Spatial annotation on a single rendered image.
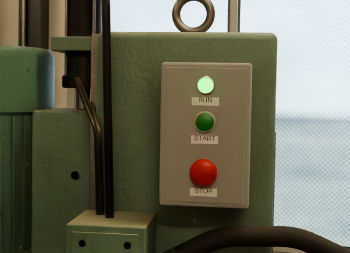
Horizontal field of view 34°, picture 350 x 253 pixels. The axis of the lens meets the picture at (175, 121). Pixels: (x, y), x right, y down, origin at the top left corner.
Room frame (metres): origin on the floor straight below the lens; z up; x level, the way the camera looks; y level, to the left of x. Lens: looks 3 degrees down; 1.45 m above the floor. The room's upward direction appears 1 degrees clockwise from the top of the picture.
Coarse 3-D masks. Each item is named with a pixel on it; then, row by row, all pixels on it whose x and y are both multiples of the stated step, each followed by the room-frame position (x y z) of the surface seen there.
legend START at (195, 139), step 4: (192, 136) 0.63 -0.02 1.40; (196, 136) 0.63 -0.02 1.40; (200, 136) 0.63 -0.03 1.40; (204, 136) 0.63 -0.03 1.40; (208, 136) 0.63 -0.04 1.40; (212, 136) 0.63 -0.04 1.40; (216, 136) 0.63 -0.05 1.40; (192, 140) 0.63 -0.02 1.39; (196, 140) 0.63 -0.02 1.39; (200, 140) 0.63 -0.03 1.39; (204, 140) 0.63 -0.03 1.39; (208, 140) 0.63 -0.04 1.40; (212, 140) 0.63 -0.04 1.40; (216, 140) 0.63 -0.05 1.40
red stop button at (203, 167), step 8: (200, 160) 0.62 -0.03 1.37; (208, 160) 0.62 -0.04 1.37; (192, 168) 0.62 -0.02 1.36; (200, 168) 0.62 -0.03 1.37; (208, 168) 0.62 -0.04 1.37; (216, 168) 0.62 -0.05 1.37; (192, 176) 0.62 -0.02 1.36; (200, 176) 0.62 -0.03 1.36; (208, 176) 0.62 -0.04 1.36; (216, 176) 0.62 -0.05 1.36; (200, 184) 0.62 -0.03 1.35; (208, 184) 0.62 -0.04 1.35
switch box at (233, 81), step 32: (192, 64) 0.63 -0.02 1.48; (224, 64) 0.63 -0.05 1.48; (192, 96) 0.63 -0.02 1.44; (224, 96) 0.63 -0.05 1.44; (160, 128) 0.64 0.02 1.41; (192, 128) 0.63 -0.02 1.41; (224, 128) 0.63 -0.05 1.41; (160, 160) 0.64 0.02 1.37; (192, 160) 0.63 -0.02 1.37; (224, 160) 0.63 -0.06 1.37; (160, 192) 0.64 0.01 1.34; (224, 192) 0.63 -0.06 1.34
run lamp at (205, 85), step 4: (204, 76) 0.63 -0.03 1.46; (200, 80) 0.62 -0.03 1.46; (204, 80) 0.62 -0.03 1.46; (208, 80) 0.62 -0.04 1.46; (212, 80) 0.63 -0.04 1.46; (196, 84) 0.63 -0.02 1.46; (200, 84) 0.62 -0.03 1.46; (204, 84) 0.62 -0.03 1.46; (208, 84) 0.62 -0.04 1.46; (212, 84) 0.62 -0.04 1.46; (200, 88) 0.62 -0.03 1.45; (204, 88) 0.62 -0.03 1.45; (208, 88) 0.62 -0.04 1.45; (212, 88) 0.63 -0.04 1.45; (200, 92) 0.63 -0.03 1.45; (204, 92) 0.62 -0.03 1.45; (208, 92) 0.63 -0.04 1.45
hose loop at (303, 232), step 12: (228, 228) 0.65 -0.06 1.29; (240, 228) 0.65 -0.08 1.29; (252, 228) 0.64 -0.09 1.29; (264, 228) 0.64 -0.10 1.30; (276, 228) 0.64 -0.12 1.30; (288, 228) 0.64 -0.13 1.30; (192, 240) 0.65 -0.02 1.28; (204, 240) 0.64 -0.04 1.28; (216, 240) 0.64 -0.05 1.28; (228, 240) 0.64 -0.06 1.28; (240, 240) 0.64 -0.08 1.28; (252, 240) 0.64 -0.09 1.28; (264, 240) 0.64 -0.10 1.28; (276, 240) 0.64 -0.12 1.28; (288, 240) 0.63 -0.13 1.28; (300, 240) 0.63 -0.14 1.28; (312, 240) 0.63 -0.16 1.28; (324, 240) 0.64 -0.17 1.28; (168, 252) 0.65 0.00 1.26; (180, 252) 0.64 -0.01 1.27; (192, 252) 0.64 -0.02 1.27; (204, 252) 0.64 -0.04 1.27; (312, 252) 0.64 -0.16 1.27; (324, 252) 0.63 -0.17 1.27; (336, 252) 0.63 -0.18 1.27; (348, 252) 0.63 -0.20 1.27
